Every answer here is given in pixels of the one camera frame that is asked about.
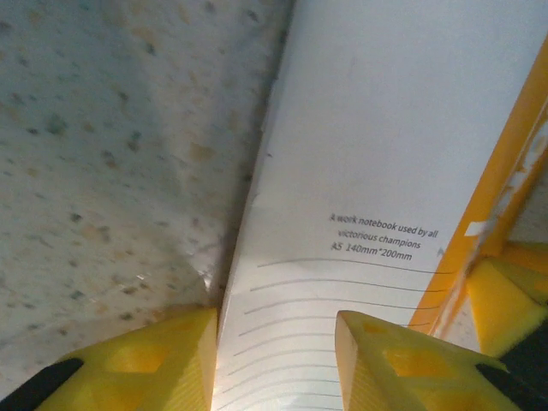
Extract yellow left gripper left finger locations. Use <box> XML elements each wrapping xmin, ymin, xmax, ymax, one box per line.
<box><xmin>0</xmin><ymin>307</ymin><xmax>219</xmax><ymax>411</ymax></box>

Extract white work notebook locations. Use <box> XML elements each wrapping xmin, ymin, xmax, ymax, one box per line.
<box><xmin>211</xmin><ymin>0</ymin><xmax>548</xmax><ymax>411</ymax></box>

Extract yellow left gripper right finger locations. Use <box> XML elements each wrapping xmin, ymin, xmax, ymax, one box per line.
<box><xmin>335</xmin><ymin>310</ymin><xmax>527</xmax><ymax>411</ymax></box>

